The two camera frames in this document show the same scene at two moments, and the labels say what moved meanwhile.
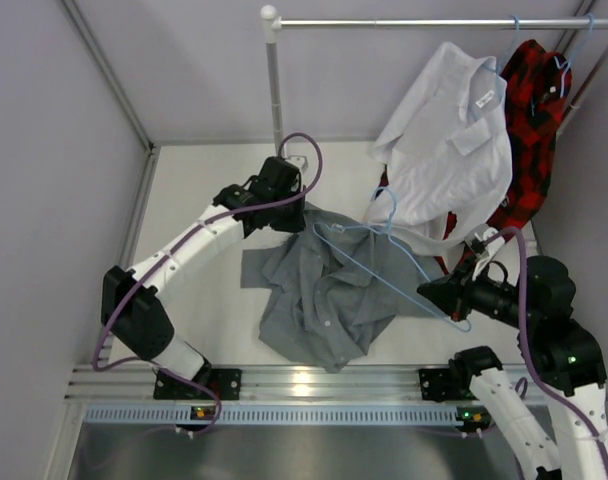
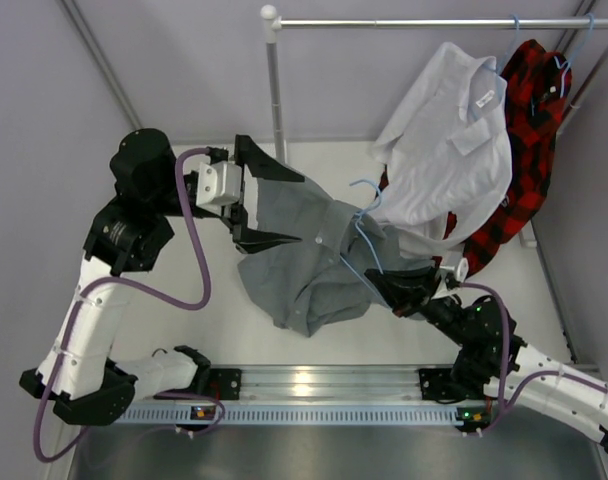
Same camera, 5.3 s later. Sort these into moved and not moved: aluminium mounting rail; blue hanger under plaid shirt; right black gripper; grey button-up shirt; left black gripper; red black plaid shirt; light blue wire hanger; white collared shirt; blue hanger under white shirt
Moved: left black gripper; light blue wire hanger; right black gripper; grey button-up shirt
Not moved: white collared shirt; aluminium mounting rail; blue hanger under white shirt; blue hanger under plaid shirt; red black plaid shirt
